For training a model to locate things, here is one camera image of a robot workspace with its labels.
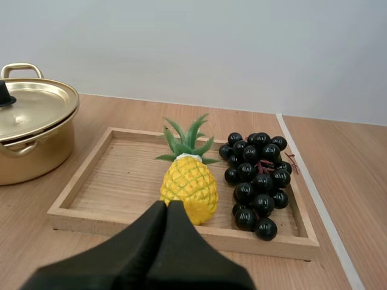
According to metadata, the bunch of dark toy grapes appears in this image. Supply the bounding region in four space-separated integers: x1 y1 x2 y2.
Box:
218 132 300 242

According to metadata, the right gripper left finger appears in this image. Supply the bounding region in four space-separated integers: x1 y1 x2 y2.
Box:
18 200 168 290

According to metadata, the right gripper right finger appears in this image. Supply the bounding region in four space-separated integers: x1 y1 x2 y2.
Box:
144 199 258 290

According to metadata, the gold lid with black knob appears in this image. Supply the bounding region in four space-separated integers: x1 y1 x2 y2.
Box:
0 77 80 143

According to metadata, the shallow wooden tray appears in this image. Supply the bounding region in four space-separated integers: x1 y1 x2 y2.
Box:
47 127 321 262

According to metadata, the gold pot with two handles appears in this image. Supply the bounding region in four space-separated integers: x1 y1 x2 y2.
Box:
0 62 80 186

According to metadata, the yellow toy pineapple green crown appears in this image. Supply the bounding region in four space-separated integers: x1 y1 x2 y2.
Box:
154 113 221 226

